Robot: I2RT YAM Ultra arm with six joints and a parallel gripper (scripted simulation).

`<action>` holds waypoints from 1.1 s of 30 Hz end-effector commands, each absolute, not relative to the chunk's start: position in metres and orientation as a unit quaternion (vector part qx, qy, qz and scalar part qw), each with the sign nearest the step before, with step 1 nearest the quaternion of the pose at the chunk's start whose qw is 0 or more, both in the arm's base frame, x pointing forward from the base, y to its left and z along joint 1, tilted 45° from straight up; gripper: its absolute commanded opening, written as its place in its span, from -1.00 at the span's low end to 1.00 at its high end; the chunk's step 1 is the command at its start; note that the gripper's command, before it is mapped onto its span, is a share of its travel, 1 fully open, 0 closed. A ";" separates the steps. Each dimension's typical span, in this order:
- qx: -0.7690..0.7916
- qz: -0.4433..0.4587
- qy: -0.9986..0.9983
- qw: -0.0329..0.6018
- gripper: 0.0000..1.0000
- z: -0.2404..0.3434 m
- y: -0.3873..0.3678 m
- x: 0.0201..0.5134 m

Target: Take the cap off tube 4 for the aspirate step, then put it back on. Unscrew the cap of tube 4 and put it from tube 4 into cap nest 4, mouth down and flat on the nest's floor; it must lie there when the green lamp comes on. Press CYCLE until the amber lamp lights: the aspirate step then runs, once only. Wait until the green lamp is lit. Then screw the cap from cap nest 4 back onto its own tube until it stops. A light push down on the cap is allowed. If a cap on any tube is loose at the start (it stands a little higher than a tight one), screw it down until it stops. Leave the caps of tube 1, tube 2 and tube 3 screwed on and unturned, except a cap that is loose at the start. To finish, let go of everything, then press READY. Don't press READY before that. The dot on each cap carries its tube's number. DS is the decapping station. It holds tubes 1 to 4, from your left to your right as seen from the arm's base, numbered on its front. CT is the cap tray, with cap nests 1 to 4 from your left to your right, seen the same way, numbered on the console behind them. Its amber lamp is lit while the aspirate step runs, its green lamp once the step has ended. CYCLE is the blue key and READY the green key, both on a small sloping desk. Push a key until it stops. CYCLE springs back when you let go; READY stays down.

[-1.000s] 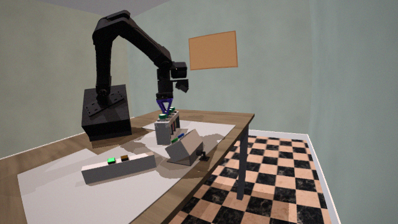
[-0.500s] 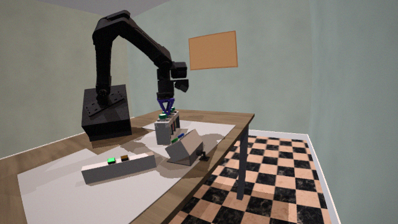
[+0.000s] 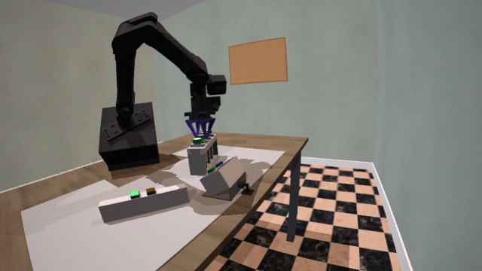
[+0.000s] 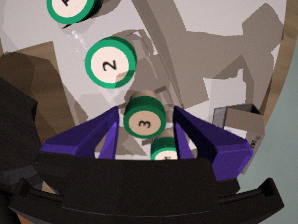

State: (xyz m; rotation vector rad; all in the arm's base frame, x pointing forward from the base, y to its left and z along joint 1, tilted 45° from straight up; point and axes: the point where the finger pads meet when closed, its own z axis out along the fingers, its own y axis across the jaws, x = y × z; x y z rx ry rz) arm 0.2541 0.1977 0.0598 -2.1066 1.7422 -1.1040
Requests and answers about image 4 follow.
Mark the grey flat mat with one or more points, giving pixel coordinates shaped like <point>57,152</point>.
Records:
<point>219,53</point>

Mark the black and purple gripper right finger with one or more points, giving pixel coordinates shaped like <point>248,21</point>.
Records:
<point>227,152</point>

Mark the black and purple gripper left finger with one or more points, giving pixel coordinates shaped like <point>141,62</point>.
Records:
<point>82,139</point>

